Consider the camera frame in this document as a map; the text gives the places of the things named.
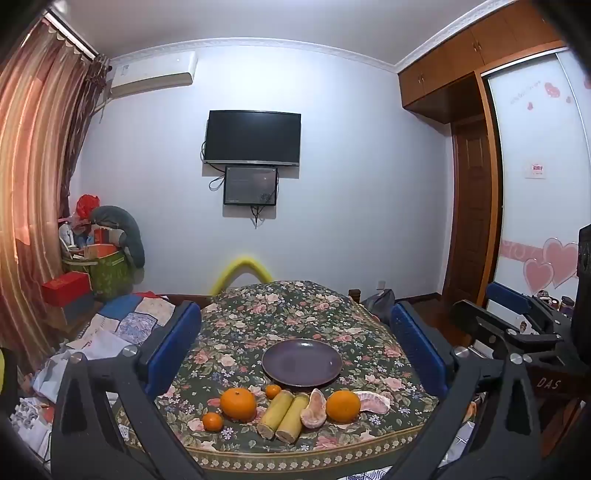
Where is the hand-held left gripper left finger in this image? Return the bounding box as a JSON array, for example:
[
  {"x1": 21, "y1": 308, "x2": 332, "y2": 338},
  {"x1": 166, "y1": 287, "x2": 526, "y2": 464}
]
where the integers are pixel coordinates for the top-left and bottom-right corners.
[{"x1": 50, "y1": 300, "x2": 206, "y2": 480}]

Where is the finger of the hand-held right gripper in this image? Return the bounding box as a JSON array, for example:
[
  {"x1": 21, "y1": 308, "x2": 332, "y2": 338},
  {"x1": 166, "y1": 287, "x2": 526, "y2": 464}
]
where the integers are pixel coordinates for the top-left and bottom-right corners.
[
  {"x1": 450, "y1": 300, "x2": 561, "y2": 358},
  {"x1": 486, "y1": 281, "x2": 561, "y2": 334}
]

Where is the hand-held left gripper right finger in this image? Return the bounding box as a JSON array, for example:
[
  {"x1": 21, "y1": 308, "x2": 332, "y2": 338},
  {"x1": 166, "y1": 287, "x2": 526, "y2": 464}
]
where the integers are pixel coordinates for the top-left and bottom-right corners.
[{"x1": 388, "y1": 301, "x2": 542, "y2": 480}]

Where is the large orange with stem mark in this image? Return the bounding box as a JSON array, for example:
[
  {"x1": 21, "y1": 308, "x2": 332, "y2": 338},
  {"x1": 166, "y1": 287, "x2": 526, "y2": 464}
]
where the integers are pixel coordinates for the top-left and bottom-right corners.
[{"x1": 220, "y1": 388, "x2": 257, "y2": 422}]

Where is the large smooth orange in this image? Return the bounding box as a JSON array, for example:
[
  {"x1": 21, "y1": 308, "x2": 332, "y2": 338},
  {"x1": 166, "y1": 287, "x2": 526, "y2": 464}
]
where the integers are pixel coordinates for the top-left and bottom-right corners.
[{"x1": 326, "y1": 390, "x2": 361, "y2": 424}]

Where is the peeled pink pomelo segment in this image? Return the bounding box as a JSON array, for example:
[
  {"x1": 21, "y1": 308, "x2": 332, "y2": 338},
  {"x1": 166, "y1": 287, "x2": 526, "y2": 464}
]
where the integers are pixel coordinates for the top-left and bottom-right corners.
[{"x1": 300, "y1": 388, "x2": 328, "y2": 429}]

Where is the dark purple plate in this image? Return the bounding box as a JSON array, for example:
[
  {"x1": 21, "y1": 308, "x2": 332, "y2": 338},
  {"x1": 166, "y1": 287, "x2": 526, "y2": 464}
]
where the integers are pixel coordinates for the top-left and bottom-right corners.
[{"x1": 262, "y1": 338, "x2": 343, "y2": 387}]

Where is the yellow sugarcane piece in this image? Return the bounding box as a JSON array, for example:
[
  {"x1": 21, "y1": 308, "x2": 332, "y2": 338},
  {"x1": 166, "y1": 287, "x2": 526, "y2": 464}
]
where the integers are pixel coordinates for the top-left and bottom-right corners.
[
  {"x1": 257, "y1": 390, "x2": 294, "y2": 440},
  {"x1": 276, "y1": 393, "x2": 310, "y2": 443}
]

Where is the blue patchwork quilt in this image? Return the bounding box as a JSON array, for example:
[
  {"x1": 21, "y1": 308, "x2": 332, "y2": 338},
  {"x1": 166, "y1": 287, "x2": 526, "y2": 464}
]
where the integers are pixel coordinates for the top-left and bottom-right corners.
[{"x1": 65, "y1": 293, "x2": 185, "y2": 361}]

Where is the dark grey bag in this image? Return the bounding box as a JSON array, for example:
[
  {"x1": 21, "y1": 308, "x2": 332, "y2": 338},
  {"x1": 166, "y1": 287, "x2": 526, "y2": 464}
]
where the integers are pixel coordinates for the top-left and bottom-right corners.
[{"x1": 362, "y1": 288, "x2": 395, "y2": 324}]

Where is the brown wooden door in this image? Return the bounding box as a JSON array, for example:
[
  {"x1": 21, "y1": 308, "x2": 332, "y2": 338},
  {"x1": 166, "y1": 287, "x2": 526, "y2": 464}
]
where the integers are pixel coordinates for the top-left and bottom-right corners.
[{"x1": 450, "y1": 117, "x2": 492, "y2": 305}]

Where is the green patterned storage box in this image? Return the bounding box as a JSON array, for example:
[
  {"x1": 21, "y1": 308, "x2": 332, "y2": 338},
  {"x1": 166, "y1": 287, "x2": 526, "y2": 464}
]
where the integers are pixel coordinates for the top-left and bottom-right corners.
[{"x1": 62, "y1": 249, "x2": 132, "y2": 298}]

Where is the grey rectangular box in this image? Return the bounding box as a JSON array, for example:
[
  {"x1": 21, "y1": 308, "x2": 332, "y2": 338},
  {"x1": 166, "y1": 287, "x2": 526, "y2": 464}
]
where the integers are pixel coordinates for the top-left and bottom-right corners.
[{"x1": 58, "y1": 295, "x2": 95, "y2": 324}]

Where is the floral tablecloth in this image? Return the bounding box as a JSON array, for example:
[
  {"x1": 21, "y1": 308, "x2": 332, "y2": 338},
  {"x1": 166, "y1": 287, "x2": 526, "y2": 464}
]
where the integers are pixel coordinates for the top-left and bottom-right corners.
[{"x1": 113, "y1": 279, "x2": 439, "y2": 462}]

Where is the orange cardboard box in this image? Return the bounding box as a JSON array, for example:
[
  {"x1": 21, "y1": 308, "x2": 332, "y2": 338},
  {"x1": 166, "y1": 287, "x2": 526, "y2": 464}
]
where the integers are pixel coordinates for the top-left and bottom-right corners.
[{"x1": 83, "y1": 244, "x2": 122, "y2": 259}]

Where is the red rectangular box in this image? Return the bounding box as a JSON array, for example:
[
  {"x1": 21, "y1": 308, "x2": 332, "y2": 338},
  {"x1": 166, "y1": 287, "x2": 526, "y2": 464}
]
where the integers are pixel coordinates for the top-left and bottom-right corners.
[{"x1": 41, "y1": 271, "x2": 90, "y2": 306}]

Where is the white heart-sticker wardrobe door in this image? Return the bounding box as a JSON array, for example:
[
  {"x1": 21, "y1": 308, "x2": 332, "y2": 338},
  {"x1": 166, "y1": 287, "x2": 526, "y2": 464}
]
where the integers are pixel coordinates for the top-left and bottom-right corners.
[{"x1": 482, "y1": 46, "x2": 591, "y2": 301}]

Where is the red plastic bag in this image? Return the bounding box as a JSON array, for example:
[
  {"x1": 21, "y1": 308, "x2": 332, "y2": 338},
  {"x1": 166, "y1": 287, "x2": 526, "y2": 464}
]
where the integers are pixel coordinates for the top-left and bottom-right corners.
[{"x1": 75, "y1": 194, "x2": 100, "y2": 220}]

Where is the striped pink curtain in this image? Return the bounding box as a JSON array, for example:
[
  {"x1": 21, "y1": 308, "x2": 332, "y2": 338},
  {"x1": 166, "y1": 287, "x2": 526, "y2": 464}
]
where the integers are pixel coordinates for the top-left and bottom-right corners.
[{"x1": 0, "y1": 14, "x2": 112, "y2": 379}]

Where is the wooden overhead cabinet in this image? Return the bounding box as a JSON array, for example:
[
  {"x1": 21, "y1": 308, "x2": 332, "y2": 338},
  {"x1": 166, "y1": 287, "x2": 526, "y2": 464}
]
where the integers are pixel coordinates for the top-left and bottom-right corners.
[{"x1": 397, "y1": 0, "x2": 568, "y2": 124}]

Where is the white air conditioner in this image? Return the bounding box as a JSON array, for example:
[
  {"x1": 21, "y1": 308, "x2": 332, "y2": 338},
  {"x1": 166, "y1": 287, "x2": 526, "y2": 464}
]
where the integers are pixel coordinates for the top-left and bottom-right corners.
[{"x1": 107, "y1": 52, "x2": 198, "y2": 99}]

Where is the small black wall monitor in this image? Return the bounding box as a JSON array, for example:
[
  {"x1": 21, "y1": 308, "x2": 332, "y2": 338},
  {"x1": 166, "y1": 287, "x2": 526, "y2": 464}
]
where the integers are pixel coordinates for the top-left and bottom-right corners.
[{"x1": 223, "y1": 166, "x2": 278, "y2": 206}]

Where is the black wall television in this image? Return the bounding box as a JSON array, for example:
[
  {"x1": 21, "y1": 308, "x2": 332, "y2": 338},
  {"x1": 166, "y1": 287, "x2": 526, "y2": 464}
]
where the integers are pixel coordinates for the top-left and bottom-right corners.
[{"x1": 204, "y1": 110, "x2": 302, "y2": 168}]

